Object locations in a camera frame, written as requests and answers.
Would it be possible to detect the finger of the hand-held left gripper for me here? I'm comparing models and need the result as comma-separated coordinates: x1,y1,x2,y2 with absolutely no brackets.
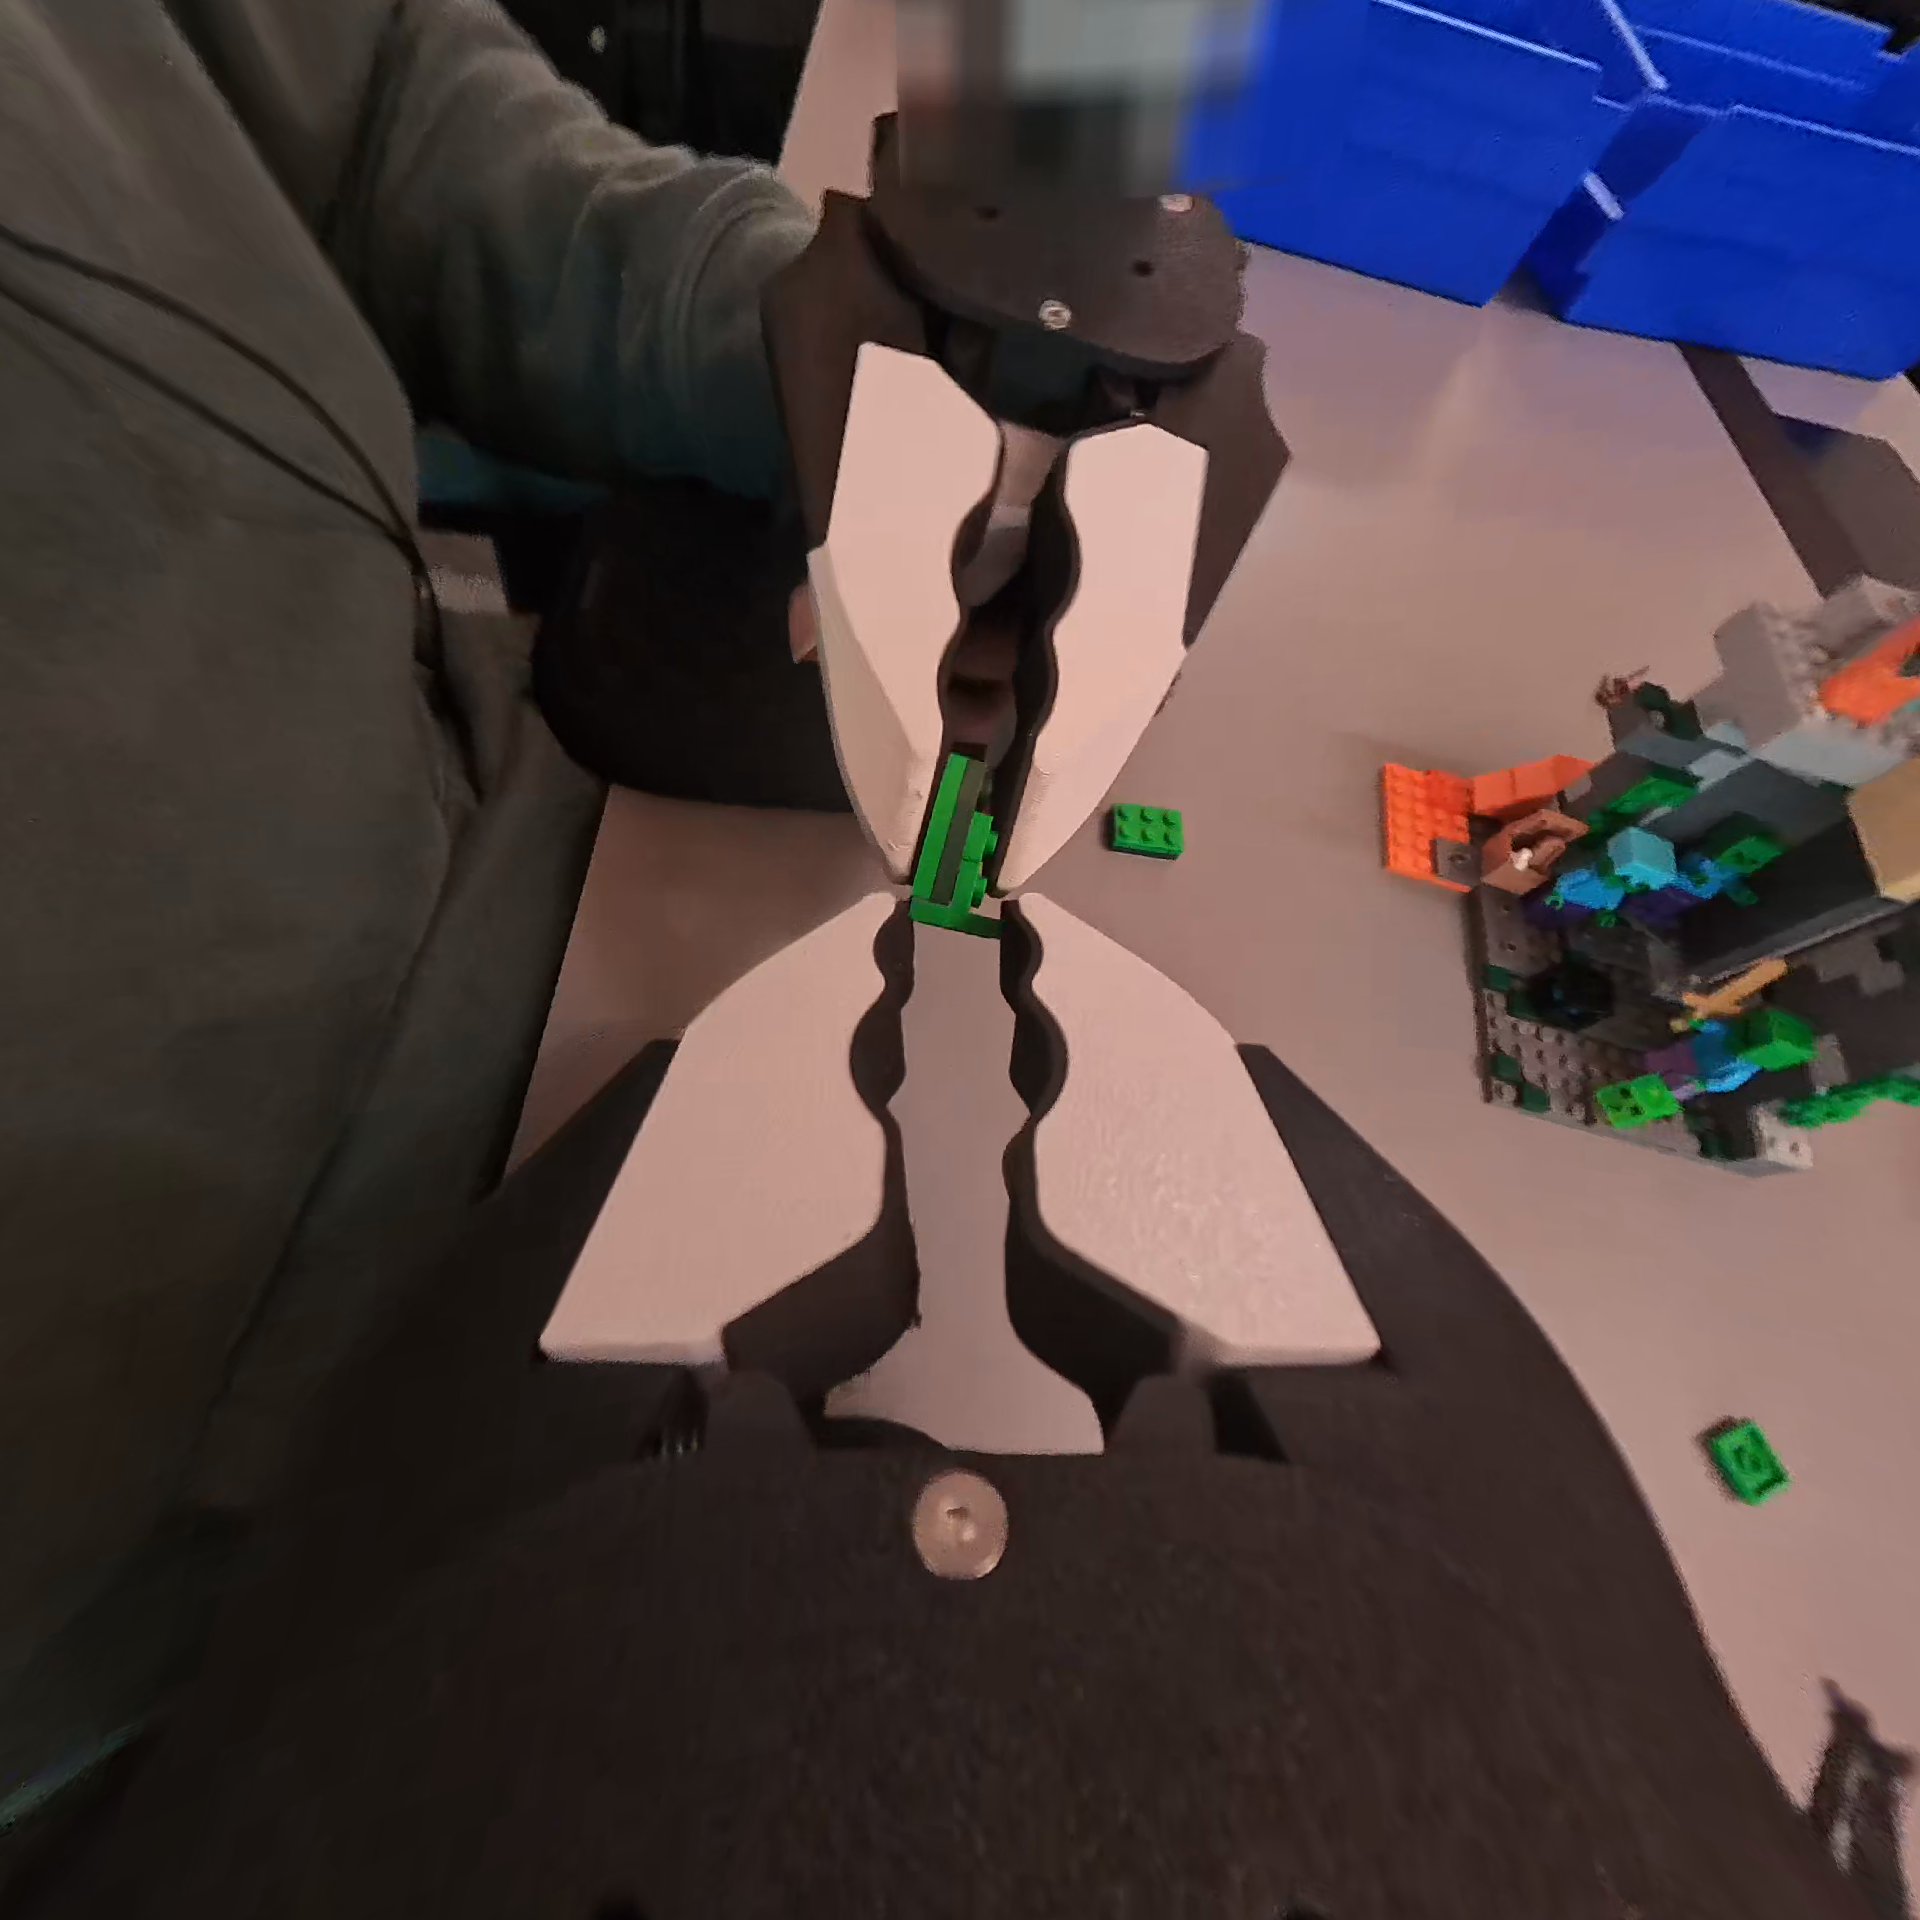
989,426,1213,895
787,339,1004,890

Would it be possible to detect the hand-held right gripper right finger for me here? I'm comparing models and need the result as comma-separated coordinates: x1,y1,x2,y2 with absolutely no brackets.
1003,895,1385,1367

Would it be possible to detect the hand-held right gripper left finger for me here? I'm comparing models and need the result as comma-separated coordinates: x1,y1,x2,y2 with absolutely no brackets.
538,895,919,1367

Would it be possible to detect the green brick cactus block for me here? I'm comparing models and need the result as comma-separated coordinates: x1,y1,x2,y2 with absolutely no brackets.
904,745,1004,948

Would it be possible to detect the toy brick model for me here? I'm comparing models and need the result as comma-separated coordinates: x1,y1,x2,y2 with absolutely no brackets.
1379,574,1920,1169

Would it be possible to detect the person's left forearm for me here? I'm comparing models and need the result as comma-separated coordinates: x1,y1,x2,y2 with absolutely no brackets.
345,0,819,504

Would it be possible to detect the grey desk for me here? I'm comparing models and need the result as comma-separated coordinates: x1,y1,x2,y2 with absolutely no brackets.
503,0,1920,1847

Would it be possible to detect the green square tile brick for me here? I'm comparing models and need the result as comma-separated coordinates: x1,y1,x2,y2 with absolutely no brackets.
1700,1420,1797,1506

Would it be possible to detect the black desk cable cover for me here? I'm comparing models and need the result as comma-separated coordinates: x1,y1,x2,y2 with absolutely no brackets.
1673,347,1897,605

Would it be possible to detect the thin black cable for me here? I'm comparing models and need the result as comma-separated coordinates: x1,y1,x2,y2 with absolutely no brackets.
0,227,437,678

